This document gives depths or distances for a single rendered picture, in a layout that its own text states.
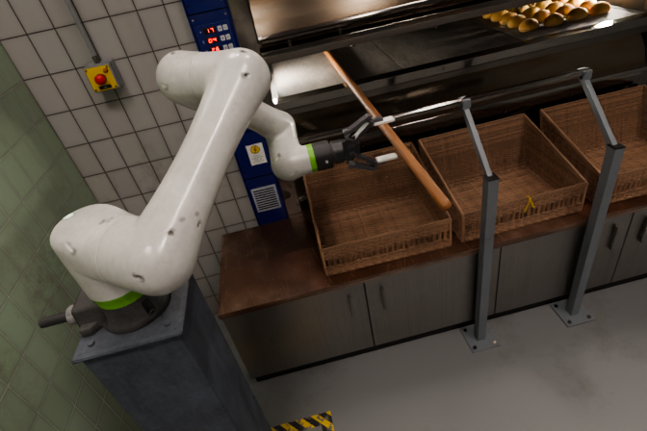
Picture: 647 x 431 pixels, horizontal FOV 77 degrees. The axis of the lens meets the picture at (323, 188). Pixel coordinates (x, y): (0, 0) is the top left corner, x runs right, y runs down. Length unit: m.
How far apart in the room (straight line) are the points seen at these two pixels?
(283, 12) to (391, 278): 1.16
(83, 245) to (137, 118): 1.14
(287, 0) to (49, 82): 0.97
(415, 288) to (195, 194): 1.28
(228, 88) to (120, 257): 0.37
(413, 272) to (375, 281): 0.17
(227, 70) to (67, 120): 1.21
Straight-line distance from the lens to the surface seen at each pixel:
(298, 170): 1.26
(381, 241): 1.67
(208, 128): 0.80
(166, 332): 0.92
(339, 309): 1.82
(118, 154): 1.99
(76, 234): 0.84
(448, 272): 1.86
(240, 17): 1.72
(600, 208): 1.95
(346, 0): 1.76
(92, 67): 1.78
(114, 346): 0.96
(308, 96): 1.83
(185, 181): 0.76
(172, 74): 0.97
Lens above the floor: 1.83
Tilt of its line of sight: 34 degrees down
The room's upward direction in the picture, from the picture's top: 12 degrees counter-clockwise
